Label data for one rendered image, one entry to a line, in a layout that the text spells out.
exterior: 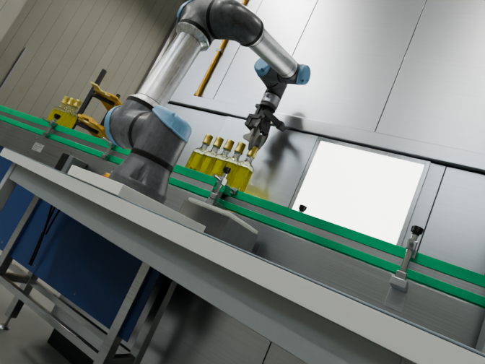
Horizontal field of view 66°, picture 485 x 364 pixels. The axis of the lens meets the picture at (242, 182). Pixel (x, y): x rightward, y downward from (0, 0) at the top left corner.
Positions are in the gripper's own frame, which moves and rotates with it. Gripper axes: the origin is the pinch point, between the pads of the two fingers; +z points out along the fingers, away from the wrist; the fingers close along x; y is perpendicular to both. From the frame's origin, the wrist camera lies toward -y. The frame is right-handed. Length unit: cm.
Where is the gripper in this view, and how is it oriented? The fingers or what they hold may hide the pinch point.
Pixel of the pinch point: (253, 149)
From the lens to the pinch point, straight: 149.7
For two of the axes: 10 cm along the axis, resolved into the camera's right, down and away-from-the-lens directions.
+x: -4.7, -3.8, -7.9
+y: -7.9, -2.2, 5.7
